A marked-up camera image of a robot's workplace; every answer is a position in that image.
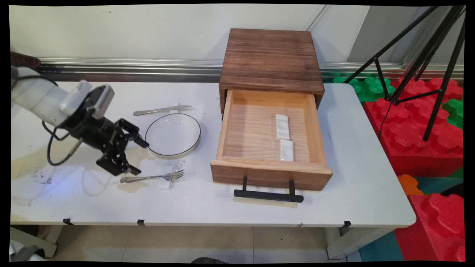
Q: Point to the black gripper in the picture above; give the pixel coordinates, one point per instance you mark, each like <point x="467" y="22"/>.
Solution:
<point x="94" y="131"/>

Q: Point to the silver table knife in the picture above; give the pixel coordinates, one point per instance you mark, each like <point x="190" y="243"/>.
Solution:
<point x="156" y="110"/>

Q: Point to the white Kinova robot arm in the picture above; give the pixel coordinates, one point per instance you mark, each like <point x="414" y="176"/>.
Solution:
<point x="35" y="98"/>

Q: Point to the silver fork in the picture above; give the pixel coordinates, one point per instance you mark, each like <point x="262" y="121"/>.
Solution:
<point x="148" y="178"/>

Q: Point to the white plate with black rim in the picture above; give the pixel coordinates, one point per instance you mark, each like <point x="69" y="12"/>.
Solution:
<point x="173" y="134"/>

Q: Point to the light wooden drawer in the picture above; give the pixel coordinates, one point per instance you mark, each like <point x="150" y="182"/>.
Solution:
<point x="256" y="141"/>

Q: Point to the brown woven basket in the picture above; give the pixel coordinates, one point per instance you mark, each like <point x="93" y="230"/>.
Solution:
<point x="24" y="60"/>

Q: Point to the dark wooden drawer cabinet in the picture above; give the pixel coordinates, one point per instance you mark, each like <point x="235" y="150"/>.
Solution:
<point x="271" y="59"/>

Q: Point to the white table leg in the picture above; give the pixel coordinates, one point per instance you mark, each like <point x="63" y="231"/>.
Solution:
<point x="352" y="241"/>

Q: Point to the teal foam mat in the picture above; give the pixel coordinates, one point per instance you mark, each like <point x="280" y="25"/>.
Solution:
<point x="380" y="248"/>

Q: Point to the large red foam block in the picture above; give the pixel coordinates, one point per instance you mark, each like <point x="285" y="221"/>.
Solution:
<point x="408" y="137"/>

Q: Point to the orange foam piece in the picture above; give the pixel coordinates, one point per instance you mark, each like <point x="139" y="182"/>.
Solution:
<point x="409" y="184"/>

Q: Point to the black tripod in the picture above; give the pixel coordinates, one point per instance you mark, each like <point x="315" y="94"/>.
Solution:
<point x="432" y="48"/>

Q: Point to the small green foam block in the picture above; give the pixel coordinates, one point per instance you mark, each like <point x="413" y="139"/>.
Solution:
<point x="455" y="111"/>

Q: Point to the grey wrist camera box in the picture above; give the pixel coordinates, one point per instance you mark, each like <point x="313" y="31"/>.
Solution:
<point x="97" y="100"/>

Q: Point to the aluminium wall rail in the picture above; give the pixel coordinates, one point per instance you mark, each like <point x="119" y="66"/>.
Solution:
<point x="148" y="68"/>

